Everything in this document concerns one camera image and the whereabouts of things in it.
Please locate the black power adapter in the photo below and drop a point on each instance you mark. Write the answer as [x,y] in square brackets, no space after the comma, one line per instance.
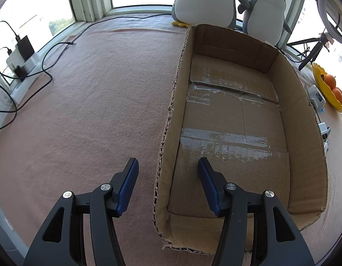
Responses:
[24,47]

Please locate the pink blanket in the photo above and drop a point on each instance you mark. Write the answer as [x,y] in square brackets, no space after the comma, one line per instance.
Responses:
[104,100]

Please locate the yellow fruit bowl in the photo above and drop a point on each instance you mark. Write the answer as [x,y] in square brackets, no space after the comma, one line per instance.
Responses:
[326,91]

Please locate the small plush penguin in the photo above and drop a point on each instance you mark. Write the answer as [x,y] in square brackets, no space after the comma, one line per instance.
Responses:
[264,20]

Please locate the open cardboard box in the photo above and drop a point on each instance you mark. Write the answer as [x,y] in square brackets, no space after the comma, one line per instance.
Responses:
[238,102]

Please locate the white usb charger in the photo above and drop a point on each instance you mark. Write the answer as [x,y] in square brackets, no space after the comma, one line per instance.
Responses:
[325,132]

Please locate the white power strip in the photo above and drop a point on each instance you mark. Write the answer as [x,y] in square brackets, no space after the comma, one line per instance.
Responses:
[23,71]

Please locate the large plush penguin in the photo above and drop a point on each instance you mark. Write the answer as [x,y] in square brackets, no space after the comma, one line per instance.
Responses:
[212,12]

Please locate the white plug-in device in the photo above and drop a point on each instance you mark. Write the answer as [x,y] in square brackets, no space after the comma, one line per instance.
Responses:
[317,98]

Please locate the white ring light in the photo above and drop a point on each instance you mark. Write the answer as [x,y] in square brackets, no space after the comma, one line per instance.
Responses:
[331,16]

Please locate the black tripod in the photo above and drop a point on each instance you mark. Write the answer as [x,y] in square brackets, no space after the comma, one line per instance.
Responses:
[312,48]

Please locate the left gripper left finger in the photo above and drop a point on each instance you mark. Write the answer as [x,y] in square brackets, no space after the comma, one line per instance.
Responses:
[60,239]

